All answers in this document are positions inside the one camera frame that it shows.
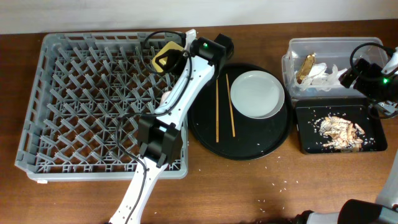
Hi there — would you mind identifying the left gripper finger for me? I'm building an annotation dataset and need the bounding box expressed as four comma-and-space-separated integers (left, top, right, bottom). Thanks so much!
157, 49, 176, 61
154, 58, 174, 72

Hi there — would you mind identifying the yellow bowl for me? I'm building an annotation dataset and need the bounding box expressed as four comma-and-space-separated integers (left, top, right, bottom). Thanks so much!
151, 41, 184, 73

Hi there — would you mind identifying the pink plastic cup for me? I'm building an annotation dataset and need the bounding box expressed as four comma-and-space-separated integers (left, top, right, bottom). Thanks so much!
160, 91, 170, 104

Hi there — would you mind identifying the brown foil wrapper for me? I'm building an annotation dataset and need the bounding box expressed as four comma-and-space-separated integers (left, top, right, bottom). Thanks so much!
295, 53, 315, 84

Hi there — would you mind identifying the food scraps pile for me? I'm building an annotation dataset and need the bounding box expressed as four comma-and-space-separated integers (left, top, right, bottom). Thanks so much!
308, 113, 376, 153

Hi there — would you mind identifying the light blue plastic cup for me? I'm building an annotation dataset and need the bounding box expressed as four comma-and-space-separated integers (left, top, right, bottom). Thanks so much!
159, 126, 167, 132

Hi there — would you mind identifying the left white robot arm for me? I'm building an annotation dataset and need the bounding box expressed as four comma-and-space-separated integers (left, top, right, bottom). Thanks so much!
109, 29, 234, 224

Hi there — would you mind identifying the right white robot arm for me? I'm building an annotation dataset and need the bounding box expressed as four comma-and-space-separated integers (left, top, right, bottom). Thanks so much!
293, 42, 397, 224

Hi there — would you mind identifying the crumpled white plastic waste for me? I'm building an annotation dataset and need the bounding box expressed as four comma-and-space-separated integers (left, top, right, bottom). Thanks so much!
300, 63, 348, 91

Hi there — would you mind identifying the clear plastic waste bin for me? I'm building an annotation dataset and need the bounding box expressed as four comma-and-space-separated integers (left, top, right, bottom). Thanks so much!
282, 37, 382, 100

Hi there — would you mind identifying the black rectangular waste tray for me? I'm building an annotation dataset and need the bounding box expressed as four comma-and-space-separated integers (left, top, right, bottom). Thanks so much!
295, 98, 387, 154

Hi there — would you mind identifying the grey plastic dishwasher rack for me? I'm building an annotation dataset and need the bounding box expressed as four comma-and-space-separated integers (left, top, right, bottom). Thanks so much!
15, 32, 181, 183

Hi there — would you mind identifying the left wooden chopstick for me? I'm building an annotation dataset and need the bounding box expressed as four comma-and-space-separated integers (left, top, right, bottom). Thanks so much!
215, 80, 220, 143

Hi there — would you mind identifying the wooden chopstick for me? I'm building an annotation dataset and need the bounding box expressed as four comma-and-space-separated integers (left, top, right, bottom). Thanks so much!
215, 80, 220, 143
226, 73, 236, 138

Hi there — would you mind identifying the round black tray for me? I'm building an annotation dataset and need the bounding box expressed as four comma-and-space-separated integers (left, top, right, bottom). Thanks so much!
188, 63, 294, 161

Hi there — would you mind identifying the white round plate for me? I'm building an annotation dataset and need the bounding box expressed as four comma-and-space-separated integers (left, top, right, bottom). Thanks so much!
230, 70, 285, 119

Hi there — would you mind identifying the right wooden chopstick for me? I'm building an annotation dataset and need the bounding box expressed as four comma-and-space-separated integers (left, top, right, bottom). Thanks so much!
226, 73, 236, 138

